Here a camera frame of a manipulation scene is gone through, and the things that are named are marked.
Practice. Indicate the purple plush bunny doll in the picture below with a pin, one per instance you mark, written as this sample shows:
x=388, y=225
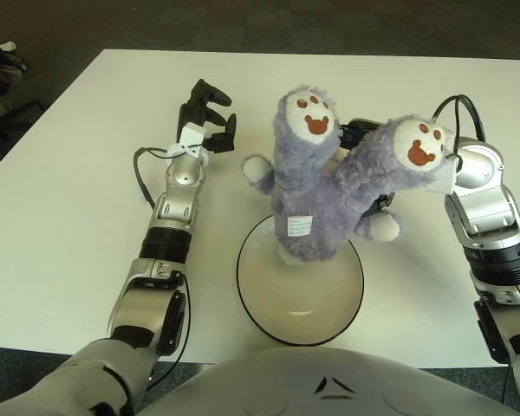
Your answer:
x=307, y=195

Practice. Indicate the white plate black rim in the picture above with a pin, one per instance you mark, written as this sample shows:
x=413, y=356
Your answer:
x=299, y=294

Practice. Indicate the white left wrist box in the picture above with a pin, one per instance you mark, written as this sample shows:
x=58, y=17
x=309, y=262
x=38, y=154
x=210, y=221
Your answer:
x=193, y=135

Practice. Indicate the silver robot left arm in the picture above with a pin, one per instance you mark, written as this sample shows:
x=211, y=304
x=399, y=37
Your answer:
x=143, y=303

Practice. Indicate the dark bag pile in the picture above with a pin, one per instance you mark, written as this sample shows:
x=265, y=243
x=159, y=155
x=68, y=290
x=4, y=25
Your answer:
x=0, y=86

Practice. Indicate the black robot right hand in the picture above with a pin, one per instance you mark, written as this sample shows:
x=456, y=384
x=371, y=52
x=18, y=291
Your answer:
x=355, y=130

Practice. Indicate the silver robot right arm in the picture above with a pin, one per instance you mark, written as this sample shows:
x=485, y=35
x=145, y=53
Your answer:
x=485, y=212

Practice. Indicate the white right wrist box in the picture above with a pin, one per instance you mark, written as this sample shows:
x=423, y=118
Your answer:
x=444, y=180

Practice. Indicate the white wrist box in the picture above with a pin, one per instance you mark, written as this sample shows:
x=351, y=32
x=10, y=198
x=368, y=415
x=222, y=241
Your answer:
x=193, y=135
x=444, y=180

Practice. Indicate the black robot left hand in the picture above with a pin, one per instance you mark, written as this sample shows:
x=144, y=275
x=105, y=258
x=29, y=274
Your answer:
x=190, y=112

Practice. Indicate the grey robot torso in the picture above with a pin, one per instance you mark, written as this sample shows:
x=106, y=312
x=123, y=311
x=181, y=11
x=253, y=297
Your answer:
x=329, y=385

